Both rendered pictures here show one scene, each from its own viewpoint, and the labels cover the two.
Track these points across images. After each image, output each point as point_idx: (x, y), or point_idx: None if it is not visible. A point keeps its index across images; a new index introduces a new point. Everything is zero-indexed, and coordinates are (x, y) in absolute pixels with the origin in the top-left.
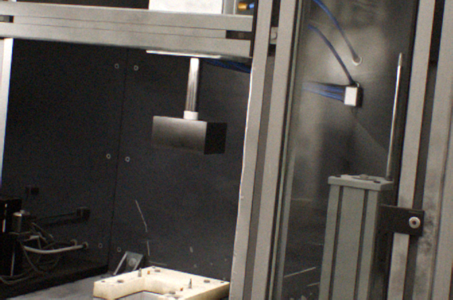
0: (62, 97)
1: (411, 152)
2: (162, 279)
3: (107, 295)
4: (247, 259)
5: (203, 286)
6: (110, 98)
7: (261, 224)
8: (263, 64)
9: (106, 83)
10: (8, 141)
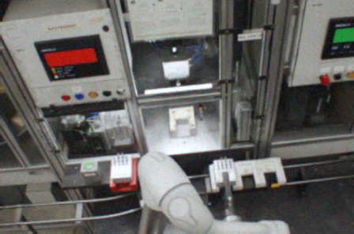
0: None
1: (261, 107)
2: (179, 116)
3: (175, 131)
4: (224, 130)
5: (190, 114)
6: None
7: (227, 124)
8: (224, 100)
9: None
10: None
